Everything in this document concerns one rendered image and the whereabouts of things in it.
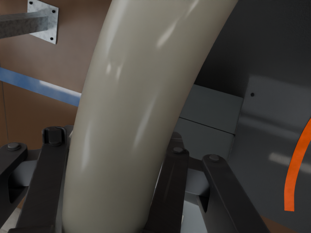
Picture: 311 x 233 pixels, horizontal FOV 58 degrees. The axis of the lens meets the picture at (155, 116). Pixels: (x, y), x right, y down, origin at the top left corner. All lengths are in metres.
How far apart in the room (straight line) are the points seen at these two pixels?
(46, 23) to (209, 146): 1.17
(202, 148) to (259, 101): 0.56
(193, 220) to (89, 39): 1.15
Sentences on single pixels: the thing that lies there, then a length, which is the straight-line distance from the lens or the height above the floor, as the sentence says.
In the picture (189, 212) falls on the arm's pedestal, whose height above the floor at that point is 0.80.
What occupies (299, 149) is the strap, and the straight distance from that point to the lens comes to 1.48.
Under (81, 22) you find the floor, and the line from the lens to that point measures 1.60.
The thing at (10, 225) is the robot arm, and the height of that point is 1.01.
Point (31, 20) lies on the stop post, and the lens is 1.63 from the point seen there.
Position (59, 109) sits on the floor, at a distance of 1.87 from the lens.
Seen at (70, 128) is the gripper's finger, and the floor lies 1.18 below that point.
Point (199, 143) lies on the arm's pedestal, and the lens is 0.91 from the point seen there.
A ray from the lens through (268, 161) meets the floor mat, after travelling 1.51.
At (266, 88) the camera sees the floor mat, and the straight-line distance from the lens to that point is 1.36.
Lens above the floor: 1.31
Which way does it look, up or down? 58 degrees down
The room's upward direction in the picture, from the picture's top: 137 degrees counter-clockwise
